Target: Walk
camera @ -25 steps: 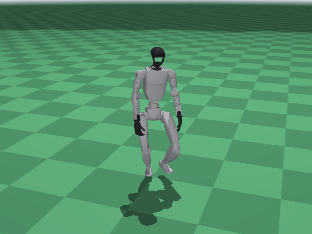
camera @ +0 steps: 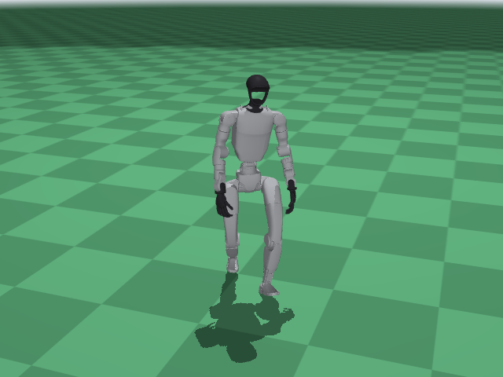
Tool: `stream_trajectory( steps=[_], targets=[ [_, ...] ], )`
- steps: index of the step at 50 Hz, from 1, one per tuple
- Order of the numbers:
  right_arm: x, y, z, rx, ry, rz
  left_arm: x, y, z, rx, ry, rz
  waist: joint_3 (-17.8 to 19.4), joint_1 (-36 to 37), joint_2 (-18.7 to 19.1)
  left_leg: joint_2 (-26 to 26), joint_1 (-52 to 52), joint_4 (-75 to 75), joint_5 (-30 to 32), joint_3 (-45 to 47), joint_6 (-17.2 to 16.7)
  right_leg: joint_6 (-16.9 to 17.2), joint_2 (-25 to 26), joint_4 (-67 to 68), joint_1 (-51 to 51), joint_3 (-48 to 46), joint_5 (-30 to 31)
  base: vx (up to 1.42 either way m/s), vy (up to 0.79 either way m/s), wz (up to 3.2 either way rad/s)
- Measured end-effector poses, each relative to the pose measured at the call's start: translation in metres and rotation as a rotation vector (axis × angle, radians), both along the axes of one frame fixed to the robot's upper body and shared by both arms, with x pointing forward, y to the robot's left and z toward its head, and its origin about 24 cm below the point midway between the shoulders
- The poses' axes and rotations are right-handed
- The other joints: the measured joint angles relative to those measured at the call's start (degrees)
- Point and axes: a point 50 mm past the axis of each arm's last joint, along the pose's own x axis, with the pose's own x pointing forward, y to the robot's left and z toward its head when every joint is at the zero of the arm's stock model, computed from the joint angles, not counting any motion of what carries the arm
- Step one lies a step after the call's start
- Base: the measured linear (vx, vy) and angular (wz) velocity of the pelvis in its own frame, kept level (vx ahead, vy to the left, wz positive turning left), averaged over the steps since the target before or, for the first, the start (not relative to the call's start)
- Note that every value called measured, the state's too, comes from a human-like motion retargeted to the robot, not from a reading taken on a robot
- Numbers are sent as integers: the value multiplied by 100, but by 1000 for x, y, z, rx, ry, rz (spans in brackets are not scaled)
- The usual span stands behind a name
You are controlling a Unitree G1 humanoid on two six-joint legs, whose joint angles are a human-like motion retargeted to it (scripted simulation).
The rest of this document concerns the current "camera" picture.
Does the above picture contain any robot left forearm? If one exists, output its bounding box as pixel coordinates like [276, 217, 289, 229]
[281, 145, 296, 186]

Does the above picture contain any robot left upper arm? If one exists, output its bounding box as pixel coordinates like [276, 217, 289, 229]
[272, 111, 290, 157]

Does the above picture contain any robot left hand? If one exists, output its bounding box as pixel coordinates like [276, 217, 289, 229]
[285, 180, 297, 214]

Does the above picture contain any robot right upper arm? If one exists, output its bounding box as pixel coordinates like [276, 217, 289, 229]
[215, 110, 238, 159]

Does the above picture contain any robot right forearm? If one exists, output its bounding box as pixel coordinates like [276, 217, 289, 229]
[212, 146, 226, 192]

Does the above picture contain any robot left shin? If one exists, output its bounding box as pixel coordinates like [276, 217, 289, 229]
[263, 240, 282, 286]

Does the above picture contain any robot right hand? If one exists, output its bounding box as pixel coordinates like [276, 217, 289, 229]
[215, 182, 233, 218]

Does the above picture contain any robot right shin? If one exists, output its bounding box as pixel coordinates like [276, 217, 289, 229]
[226, 243, 238, 259]

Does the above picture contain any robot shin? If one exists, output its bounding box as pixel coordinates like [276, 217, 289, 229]
[226, 243, 238, 259]
[263, 240, 282, 286]

